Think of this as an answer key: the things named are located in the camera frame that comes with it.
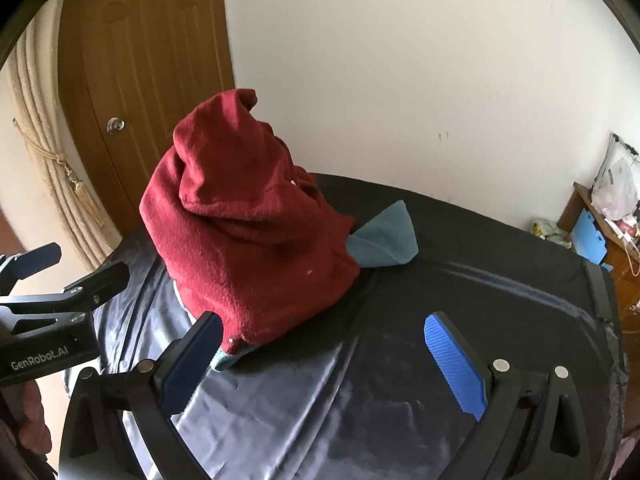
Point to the wooden door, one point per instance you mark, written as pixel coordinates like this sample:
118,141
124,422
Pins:
150,60

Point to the gold curtain tassel tieback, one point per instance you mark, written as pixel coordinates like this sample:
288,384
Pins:
85,200

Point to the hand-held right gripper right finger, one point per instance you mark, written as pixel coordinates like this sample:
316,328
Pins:
452,365

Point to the metal door knob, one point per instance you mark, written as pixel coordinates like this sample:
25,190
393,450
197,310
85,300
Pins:
116,125

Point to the red sweater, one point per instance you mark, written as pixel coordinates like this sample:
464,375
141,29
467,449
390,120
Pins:
240,240

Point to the pink small packet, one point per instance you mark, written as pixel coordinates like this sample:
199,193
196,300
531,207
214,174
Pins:
631,229

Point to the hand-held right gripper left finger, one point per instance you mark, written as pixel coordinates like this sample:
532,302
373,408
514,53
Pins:
192,365

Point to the beige curtain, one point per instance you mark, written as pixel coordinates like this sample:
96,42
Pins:
45,125

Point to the light blue sweater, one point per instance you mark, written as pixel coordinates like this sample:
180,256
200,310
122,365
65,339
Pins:
385,240

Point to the blue plastic piece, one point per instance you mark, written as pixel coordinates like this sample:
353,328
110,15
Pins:
587,237

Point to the black table cover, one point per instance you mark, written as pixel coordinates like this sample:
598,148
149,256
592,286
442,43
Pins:
400,290

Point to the wooden side cabinet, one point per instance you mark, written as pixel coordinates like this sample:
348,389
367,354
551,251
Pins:
625,280

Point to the white plastic bag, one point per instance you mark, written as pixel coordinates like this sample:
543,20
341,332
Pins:
615,190

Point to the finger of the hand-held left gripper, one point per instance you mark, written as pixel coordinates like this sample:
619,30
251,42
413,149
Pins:
102,282
35,257

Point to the person's left hand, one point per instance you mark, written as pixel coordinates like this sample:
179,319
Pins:
32,410

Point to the green yellow packet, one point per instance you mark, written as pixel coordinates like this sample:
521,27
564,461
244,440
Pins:
547,230

